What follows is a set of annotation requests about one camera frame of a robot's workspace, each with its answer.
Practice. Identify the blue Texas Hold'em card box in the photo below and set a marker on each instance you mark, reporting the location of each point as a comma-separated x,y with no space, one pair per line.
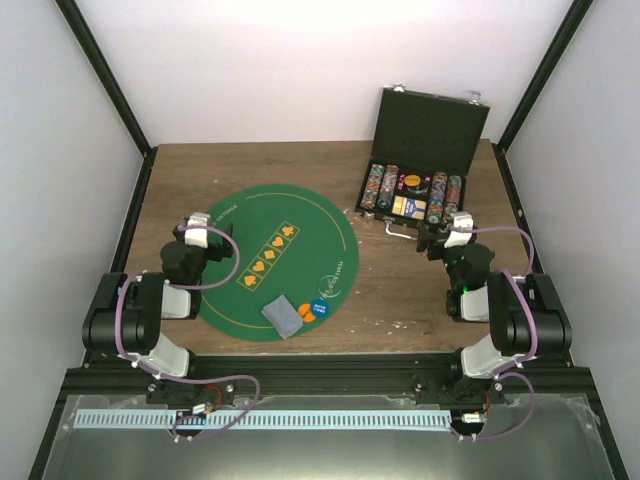
409,208

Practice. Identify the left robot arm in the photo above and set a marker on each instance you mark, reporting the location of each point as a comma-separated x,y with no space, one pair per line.
125,315

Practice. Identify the blue small blind button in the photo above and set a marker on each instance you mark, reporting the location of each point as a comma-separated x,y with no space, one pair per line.
319,308

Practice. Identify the light blue slotted strip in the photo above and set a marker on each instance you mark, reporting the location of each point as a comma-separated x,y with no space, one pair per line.
403,420

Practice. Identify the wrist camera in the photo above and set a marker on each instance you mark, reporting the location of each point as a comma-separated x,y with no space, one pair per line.
196,233
460,230

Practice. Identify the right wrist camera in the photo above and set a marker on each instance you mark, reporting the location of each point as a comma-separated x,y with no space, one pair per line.
460,230

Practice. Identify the orange big blind button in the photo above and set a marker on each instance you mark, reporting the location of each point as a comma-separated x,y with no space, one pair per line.
306,313
412,181

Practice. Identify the round green poker mat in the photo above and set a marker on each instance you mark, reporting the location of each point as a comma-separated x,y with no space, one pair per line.
292,242

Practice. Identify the grey card deck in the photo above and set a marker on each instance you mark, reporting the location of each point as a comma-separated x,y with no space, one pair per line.
283,317

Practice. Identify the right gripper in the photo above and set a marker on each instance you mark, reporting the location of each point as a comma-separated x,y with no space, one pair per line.
424,240

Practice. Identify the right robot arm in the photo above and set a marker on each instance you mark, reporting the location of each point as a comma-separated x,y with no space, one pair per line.
525,316

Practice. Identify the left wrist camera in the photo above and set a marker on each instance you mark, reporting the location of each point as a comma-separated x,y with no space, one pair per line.
196,233

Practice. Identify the chrome case handle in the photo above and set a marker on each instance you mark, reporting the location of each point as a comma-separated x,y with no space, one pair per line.
397,231

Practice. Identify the black aluminium frame rail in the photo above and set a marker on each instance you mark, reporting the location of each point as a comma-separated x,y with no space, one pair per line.
427,378

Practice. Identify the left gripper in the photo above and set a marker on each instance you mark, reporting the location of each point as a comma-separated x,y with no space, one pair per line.
227,249

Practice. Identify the black poker chip case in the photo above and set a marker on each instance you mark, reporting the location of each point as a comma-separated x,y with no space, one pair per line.
433,136

